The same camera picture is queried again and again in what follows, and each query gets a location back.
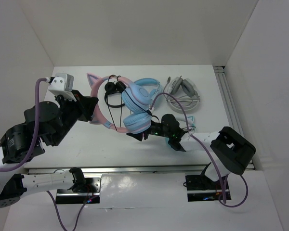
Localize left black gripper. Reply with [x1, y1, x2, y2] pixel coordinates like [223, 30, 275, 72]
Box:
[49, 89, 98, 146]

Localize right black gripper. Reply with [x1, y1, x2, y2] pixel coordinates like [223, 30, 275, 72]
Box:
[127, 114, 171, 141]

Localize pink blue cat-ear headphones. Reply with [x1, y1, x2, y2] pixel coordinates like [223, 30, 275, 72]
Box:
[87, 73, 152, 134]

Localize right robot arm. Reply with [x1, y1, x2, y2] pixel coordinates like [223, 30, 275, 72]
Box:
[125, 114, 256, 189]

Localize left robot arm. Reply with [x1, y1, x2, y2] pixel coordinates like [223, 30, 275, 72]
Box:
[0, 90, 98, 208]

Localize small black headphones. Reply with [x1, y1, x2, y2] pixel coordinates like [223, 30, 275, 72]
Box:
[104, 81, 126, 108]

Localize light blue headphones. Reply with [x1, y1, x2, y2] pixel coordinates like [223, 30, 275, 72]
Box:
[134, 78, 162, 106]

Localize teal cat-ear headphones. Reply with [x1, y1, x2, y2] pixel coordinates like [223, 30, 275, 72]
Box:
[167, 114, 198, 147]

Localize white grey gaming headset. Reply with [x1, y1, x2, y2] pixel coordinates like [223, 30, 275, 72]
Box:
[163, 76, 200, 114]

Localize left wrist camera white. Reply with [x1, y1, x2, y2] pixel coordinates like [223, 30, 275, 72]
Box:
[48, 73, 76, 101]

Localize aluminium rail front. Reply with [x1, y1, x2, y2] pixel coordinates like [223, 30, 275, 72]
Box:
[26, 164, 212, 174]

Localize aluminium rail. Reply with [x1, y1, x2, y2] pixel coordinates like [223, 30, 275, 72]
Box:
[26, 164, 212, 174]
[213, 66, 244, 137]

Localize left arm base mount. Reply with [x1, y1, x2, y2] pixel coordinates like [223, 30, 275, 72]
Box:
[55, 173, 102, 205]

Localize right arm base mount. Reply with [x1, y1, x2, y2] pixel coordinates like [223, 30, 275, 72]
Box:
[183, 175, 223, 202]

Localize aluminium rail right side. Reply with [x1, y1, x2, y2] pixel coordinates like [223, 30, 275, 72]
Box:
[213, 66, 244, 137]

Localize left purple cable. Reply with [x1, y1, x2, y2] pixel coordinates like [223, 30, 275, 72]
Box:
[0, 77, 97, 231]

